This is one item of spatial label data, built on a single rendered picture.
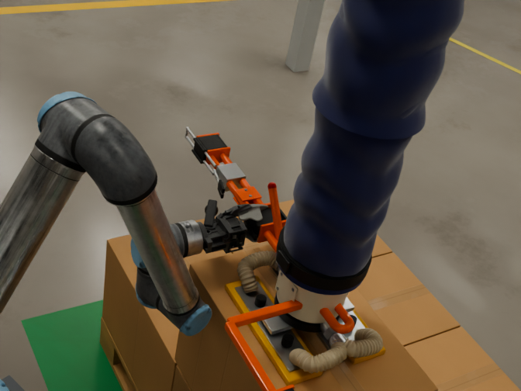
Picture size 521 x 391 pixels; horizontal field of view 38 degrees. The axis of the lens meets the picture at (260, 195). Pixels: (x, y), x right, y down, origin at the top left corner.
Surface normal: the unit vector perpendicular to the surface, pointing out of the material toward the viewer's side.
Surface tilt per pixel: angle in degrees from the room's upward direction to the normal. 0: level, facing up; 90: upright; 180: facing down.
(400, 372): 1
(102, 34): 0
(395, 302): 0
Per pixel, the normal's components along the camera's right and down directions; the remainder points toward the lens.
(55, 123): -0.51, -0.21
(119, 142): 0.53, -0.36
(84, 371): 0.17, -0.78
